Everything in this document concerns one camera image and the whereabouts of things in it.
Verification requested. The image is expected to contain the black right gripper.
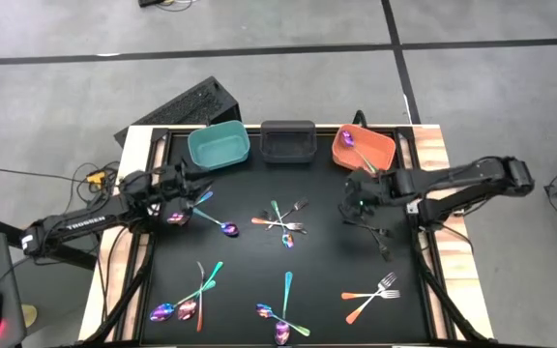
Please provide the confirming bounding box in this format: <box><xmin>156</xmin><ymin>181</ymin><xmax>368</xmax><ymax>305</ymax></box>
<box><xmin>339</xmin><ymin>167</ymin><xmax>398</xmax><ymax>224</ymax></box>

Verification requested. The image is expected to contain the black table mat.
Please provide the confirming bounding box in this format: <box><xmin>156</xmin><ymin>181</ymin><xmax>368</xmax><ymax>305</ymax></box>
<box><xmin>140</xmin><ymin>129</ymin><xmax>432</xmax><ymax>345</ymax></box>

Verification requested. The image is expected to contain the black diagonal frame strut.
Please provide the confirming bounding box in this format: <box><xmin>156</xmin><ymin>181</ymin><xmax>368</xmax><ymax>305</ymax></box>
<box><xmin>84</xmin><ymin>231</ymin><xmax>159</xmax><ymax>345</ymax></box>
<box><xmin>411</xmin><ymin>231</ymin><xmax>485</xmax><ymax>344</ymax></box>

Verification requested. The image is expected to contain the black device with cables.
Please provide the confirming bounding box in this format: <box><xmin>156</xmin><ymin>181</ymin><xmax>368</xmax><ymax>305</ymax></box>
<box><xmin>137</xmin><ymin>0</ymin><xmax>195</xmax><ymax>12</ymax></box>

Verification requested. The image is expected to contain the black floor beam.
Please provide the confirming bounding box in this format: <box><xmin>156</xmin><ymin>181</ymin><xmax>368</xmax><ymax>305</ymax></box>
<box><xmin>0</xmin><ymin>215</ymin><xmax>99</xmax><ymax>271</ymax></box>

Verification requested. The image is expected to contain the yellow floor disc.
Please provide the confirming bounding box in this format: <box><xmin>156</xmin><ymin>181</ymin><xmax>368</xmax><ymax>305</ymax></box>
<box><xmin>20</xmin><ymin>304</ymin><xmax>39</xmax><ymax>329</ymax></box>

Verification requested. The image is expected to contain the dark grey translucent bin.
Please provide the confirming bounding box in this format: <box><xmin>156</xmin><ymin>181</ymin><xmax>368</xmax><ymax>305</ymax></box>
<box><xmin>259</xmin><ymin>119</ymin><xmax>318</xmax><ymax>164</ymax></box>

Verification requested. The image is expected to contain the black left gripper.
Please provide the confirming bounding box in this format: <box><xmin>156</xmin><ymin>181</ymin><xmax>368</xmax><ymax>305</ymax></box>
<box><xmin>155</xmin><ymin>161</ymin><xmax>214</xmax><ymax>207</ymax></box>

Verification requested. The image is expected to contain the orange plastic bin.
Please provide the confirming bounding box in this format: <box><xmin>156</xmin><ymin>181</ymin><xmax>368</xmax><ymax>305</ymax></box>
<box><xmin>331</xmin><ymin>124</ymin><xmax>397</xmax><ymax>173</ymax></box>

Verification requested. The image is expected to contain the teal plastic bin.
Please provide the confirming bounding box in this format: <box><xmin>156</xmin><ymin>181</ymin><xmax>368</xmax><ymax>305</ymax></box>
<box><xmin>187</xmin><ymin>119</ymin><xmax>251</xmax><ymax>171</ymax></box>

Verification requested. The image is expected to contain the black fork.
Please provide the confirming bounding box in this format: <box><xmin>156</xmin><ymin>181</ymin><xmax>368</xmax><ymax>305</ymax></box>
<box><xmin>260</xmin><ymin>210</ymin><xmax>308</xmax><ymax>236</ymax></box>
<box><xmin>264</xmin><ymin>197</ymin><xmax>309</xmax><ymax>231</ymax></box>
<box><xmin>363</xmin><ymin>226</ymin><xmax>392</xmax><ymax>262</ymax></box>
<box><xmin>341</xmin><ymin>219</ymin><xmax>394</xmax><ymax>238</ymax></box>

